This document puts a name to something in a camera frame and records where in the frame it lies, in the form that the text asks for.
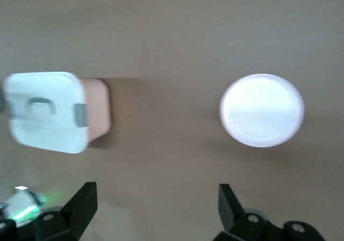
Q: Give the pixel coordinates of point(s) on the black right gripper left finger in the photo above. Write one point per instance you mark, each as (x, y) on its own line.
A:
(78, 214)

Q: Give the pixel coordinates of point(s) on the pink round plate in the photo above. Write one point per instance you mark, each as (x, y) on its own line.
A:
(262, 110)

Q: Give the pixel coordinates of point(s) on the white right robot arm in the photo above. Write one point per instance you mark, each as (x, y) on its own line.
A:
(24, 202)

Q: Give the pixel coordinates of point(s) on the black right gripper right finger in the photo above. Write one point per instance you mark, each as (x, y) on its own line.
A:
(231, 214)

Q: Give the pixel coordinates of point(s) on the white lidded lunch box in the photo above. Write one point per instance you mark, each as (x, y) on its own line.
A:
(43, 133)

